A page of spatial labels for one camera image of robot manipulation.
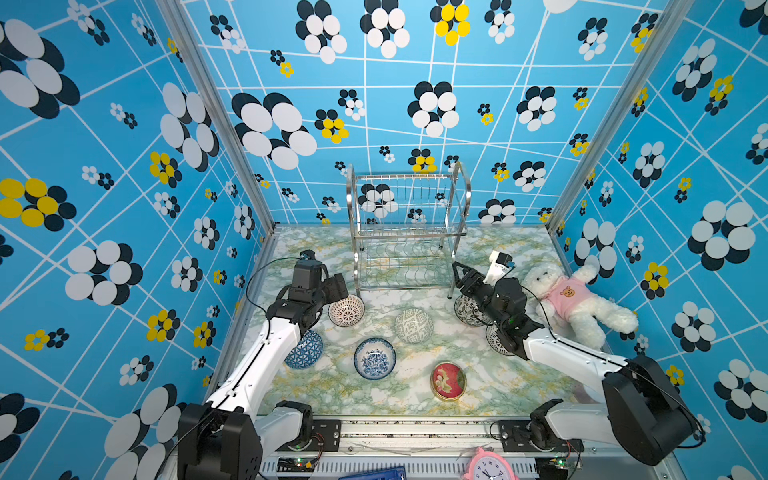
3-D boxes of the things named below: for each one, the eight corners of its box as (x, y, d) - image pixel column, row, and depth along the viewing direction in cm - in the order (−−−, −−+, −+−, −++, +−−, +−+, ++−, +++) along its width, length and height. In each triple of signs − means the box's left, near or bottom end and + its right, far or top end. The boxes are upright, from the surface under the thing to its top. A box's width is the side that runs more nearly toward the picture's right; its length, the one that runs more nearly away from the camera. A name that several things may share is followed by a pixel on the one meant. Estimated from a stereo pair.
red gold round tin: (431, 401, 81) (433, 397, 78) (429, 366, 87) (430, 361, 83) (466, 401, 81) (470, 397, 77) (461, 366, 87) (464, 361, 83)
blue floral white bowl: (354, 380, 84) (352, 375, 80) (357, 344, 91) (355, 337, 87) (396, 380, 84) (396, 374, 80) (396, 344, 91) (396, 337, 87)
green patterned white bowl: (395, 344, 91) (395, 338, 88) (395, 315, 97) (395, 308, 94) (432, 344, 91) (434, 338, 88) (430, 315, 97) (431, 308, 94)
